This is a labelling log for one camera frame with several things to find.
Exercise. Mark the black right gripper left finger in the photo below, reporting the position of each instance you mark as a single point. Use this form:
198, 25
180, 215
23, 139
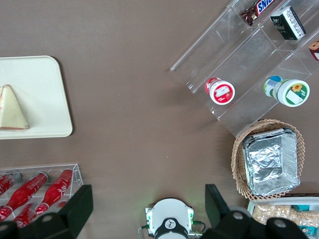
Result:
72, 211

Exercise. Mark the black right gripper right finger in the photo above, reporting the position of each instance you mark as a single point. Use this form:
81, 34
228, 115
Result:
219, 211

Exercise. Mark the triangular white sandwich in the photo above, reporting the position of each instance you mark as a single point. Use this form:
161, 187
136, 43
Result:
11, 112

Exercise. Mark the white snack tray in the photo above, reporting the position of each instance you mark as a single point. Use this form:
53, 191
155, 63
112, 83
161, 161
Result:
250, 205

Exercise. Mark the light wicker basket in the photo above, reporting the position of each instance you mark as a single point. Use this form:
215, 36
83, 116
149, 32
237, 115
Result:
238, 161

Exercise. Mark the cream rectangular tray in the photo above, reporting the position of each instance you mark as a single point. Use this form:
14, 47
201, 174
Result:
45, 82

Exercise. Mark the red cola bottle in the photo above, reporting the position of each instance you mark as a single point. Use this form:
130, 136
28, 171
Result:
6, 184
25, 216
27, 190
58, 186

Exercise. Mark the clear acrylic bottle rack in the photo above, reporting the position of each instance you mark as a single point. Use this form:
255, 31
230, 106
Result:
77, 174

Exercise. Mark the large clear snack bag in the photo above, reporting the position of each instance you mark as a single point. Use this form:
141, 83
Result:
271, 212

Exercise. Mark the aluminium foil container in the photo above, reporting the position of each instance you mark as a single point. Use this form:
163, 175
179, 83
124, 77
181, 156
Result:
271, 161

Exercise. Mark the small teal box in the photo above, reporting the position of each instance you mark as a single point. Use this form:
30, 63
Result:
301, 208

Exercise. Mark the small clear snack bag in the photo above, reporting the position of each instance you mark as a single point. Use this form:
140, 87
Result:
307, 216

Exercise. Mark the large teal box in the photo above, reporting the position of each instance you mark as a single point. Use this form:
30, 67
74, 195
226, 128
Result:
307, 230

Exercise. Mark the red lid yogurt cup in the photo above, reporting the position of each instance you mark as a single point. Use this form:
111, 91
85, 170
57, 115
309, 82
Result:
221, 92

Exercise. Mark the green lid yogurt cup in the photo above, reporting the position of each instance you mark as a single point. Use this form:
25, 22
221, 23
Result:
291, 92

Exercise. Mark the clear acrylic stepped shelf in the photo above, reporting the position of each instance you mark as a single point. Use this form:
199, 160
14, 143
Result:
249, 62

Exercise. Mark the red cookie box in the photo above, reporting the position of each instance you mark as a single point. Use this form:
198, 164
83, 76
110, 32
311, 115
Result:
315, 49

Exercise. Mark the black and white carton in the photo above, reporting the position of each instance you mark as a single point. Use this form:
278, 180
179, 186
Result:
287, 23

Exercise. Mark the Snickers chocolate bar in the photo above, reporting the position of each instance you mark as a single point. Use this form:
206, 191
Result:
259, 10

